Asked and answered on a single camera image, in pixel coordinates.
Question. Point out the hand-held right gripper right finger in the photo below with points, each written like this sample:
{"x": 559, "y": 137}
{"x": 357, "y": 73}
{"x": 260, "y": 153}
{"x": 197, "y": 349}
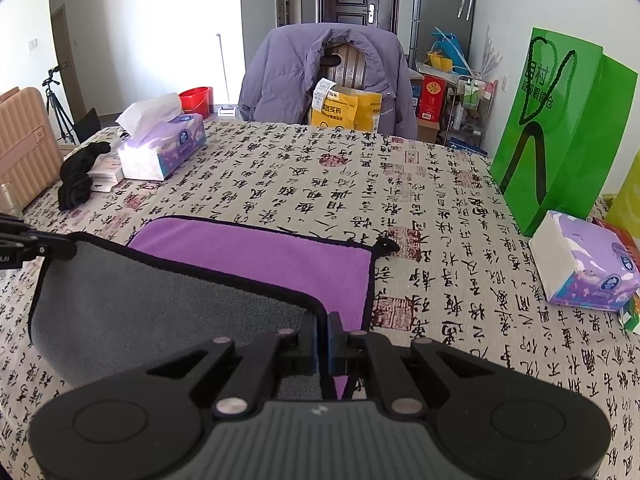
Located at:
{"x": 332, "y": 346}

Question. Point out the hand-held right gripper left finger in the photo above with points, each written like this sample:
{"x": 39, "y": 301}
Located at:
{"x": 314, "y": 346}

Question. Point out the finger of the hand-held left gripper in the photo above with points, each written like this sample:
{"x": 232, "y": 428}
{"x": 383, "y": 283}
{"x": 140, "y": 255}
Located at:
{"x": 52, "y": 247}

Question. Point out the purple and grey towel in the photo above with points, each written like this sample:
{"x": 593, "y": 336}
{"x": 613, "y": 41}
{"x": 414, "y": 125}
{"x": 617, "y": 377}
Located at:
{"x": 260, "y": 265}

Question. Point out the clear glass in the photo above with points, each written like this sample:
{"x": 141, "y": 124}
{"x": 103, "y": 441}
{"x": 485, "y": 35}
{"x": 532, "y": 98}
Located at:
{"x": 9, "y": 200}

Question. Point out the black cloth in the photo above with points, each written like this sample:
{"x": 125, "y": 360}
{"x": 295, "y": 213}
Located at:
{"x": 77, "y": 175}

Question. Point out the small white box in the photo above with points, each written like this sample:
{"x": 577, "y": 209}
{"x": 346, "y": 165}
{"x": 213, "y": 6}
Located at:
{"x": 106, "y": 175}

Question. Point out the beige suitcase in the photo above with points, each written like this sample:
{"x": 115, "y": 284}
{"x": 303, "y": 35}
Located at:
{"x": 25, "y": 145}

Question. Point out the dark laptop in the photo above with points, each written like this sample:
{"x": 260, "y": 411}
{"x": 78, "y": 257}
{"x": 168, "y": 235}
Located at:
{"x": 87, "y": 127}

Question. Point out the black tripod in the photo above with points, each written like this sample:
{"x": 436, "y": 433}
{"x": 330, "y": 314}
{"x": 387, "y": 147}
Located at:
{"x": 59, "y": 115}

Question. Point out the open purple tissue pack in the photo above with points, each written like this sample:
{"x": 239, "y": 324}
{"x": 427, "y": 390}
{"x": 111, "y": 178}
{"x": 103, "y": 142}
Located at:
{"x": 165, "y": 145}

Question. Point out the calligraphy printed tablecloth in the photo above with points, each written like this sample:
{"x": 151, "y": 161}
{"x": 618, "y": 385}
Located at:
{"x": 350, "y": 185}

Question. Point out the red bucket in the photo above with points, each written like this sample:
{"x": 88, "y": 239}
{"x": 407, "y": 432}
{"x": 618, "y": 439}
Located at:
{"x": 196, "y": 100}

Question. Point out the white mop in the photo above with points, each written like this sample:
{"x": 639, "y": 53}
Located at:
{"x": 225, "y": 90}

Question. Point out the yellow paper bag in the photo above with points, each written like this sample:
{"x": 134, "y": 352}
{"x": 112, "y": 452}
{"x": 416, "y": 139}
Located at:
{"x": 345, "y": 110}

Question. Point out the closed purple tissue pack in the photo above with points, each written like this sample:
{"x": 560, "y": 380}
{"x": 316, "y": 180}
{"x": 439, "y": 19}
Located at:
{"x": 585, "y": 260}

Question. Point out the red gift box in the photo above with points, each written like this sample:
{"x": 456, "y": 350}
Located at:
{"x": 431, "y": 97}

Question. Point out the purple padded jacket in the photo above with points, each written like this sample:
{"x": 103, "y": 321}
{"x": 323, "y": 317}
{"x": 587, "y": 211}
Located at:
{"x": 280, "y": 75}

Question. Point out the metal storage trolley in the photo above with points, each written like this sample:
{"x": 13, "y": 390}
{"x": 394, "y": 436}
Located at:
{"x": 470, "y": 110}

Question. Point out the wooden chair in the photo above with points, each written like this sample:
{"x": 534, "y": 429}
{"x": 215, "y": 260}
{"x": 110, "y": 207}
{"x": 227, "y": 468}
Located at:
{"x": 350, "y": 67}

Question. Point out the yellow container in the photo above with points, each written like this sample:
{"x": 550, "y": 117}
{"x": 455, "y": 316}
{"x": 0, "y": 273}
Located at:
{"x": 440, "y": 62}

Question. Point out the green shopping bag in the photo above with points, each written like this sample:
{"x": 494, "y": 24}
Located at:
{"x": 555, "y": 135}

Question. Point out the blue bag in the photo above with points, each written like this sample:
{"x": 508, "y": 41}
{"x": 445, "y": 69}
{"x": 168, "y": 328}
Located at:
{"x": 450, "y": 45}

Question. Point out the yellow-green bag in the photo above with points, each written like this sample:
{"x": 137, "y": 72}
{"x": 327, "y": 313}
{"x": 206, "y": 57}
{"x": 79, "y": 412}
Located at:
{"x": 627, "y": 200}

